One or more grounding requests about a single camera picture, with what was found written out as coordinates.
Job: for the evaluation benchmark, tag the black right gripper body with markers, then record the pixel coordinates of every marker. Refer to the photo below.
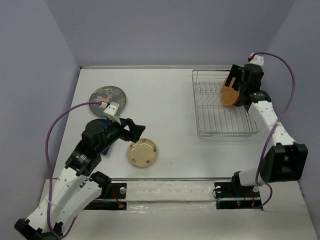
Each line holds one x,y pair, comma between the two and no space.
242,88

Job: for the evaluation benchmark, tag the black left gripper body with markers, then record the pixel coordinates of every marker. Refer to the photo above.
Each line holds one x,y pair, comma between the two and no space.
113,134

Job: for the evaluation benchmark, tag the dark blue patterned plate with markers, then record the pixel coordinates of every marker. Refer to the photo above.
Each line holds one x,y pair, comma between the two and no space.
106,135

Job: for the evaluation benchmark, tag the woven bamboo round plate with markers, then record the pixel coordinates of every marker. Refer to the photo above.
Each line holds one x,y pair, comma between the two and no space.
228,95

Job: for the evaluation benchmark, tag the cream patterned small plate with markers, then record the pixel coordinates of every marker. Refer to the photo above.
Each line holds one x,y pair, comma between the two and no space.
142,153

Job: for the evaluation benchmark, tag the grey reindeer pattern plate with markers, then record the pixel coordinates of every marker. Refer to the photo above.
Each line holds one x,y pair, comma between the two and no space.
110,94

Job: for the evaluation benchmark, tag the orange plastic plate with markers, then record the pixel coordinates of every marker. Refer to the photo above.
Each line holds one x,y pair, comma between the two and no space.
237,103

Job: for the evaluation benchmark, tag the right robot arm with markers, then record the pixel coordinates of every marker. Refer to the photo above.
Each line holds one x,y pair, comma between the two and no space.
282,158

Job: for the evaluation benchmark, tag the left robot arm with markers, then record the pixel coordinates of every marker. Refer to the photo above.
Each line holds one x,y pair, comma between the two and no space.
78,185

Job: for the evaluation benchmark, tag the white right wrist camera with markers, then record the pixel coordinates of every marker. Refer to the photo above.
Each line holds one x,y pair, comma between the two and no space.
256,59

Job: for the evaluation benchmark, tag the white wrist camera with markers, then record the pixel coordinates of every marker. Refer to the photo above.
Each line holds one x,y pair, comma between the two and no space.
256,59
111,112

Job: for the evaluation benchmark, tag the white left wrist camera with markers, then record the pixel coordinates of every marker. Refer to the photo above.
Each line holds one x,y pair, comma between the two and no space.
111,112

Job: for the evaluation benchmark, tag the metal wire dish rack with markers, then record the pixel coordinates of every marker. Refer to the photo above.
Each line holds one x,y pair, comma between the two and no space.
212,117

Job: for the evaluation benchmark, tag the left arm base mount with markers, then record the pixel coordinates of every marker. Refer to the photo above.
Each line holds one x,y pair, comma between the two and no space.
110,199

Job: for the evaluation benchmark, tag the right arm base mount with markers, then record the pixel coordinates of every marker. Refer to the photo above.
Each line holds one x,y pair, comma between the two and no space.
228,197

